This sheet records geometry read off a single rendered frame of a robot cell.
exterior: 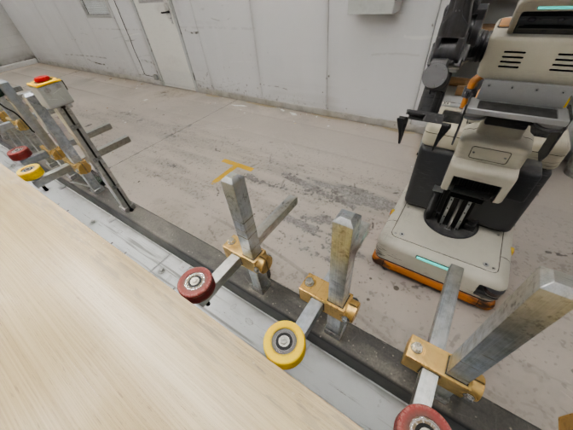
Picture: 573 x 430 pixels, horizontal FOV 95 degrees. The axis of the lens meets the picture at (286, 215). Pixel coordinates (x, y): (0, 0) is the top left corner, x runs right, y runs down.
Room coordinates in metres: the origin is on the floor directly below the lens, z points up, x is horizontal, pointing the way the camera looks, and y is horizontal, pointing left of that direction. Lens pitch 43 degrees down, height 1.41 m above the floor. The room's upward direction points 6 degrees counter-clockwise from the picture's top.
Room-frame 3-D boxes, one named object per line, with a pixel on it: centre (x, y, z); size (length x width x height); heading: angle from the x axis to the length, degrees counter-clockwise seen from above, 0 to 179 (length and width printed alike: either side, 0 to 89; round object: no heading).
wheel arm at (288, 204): (0.51, 0.10, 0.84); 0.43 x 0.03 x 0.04; 142
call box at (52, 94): (0.90, 0.68, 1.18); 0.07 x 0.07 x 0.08; 52
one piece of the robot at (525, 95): (0.77, -0.75, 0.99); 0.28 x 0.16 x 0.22; 52
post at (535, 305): (0.14, -0.29, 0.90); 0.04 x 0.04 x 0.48; 52
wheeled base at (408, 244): (1.00, -0.93, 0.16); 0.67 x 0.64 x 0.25; 142
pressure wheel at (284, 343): (0.20, 0.03, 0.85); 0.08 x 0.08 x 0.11
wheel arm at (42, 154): (1.31, 1.06, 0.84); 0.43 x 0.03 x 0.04; 142
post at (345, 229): (0.29, -0.10, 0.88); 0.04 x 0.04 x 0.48; 52
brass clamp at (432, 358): (0.15, -0.27, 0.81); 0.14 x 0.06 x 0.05; 52
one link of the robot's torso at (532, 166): (0.83, -0.88, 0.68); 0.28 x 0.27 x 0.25; 52
